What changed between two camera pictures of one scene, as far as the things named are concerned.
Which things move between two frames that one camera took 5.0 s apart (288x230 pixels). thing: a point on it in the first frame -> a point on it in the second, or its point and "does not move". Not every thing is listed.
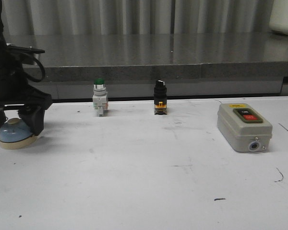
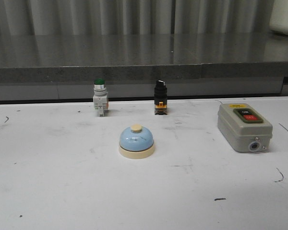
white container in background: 283,17 does not move
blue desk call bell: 15,134 -> 136,142
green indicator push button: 100,97 does not move
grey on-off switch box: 245,129 does not move
